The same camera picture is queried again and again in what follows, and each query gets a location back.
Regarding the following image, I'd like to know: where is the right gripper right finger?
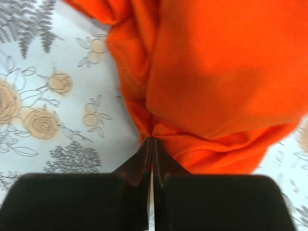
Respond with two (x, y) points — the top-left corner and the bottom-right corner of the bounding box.
(152, 139), (295, 231)

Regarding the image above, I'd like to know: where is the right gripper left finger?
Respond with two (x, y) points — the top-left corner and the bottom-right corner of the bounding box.
(0, 138), (152, 231)

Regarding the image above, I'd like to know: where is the orange t shirt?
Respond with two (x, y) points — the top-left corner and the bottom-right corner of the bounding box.
(69, 0), (308, 174)

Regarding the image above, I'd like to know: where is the floral table cloth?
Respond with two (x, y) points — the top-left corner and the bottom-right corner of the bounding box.
(0, 0), (308, 231)

